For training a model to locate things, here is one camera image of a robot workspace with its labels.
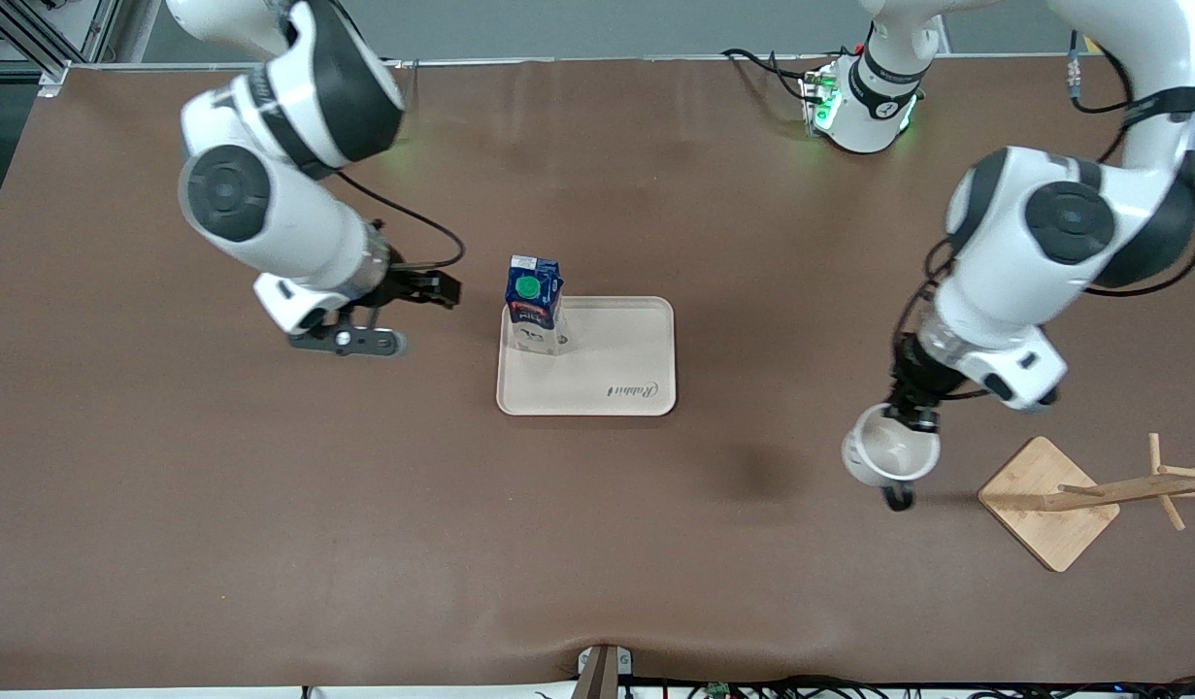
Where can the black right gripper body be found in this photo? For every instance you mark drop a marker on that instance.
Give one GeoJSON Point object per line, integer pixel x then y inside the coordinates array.
{"type": "Point", "coordinates": [404, 284]}

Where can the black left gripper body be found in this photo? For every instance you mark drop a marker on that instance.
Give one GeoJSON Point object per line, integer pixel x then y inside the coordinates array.
{"type": "Point", "coordinates": [915, 380]}

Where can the white smiley mug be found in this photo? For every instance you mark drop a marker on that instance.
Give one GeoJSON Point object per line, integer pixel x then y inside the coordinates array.
{"type": "Point", "coordinates": [883, 456]}

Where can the blue milk carton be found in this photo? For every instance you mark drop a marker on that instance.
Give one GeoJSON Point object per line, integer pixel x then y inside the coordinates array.
{"type": "Point", "coordinates": [534, 306]}

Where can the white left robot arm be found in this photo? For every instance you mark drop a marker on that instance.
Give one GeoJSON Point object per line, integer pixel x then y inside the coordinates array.
{"type": "Point", "coordinates": [1044, 223]}

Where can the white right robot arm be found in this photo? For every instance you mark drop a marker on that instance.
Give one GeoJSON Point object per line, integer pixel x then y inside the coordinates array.
{"type": "Point", "coordinates": [286, 204]}

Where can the wooden cup rack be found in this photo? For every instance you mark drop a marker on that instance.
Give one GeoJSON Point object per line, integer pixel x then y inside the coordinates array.
{"type": "Point", "coordinates": [1044, 505]}

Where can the beige rectangular tray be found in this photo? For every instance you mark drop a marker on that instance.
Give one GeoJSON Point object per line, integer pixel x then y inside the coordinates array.
{"type": "Point", "coordinates": [597, 369]}

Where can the small green circuit board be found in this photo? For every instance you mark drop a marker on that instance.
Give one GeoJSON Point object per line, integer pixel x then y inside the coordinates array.
{"type": "Point", "coordinates": [720, 690]}

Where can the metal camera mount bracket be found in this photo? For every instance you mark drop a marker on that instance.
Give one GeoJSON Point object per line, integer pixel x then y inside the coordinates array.
{"type": "Point", "coordinates": [602, 675]}

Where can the aluminium frame profile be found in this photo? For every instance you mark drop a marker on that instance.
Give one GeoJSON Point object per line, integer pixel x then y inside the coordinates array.
{"type": "Point", "coordinates": [34, 39]}

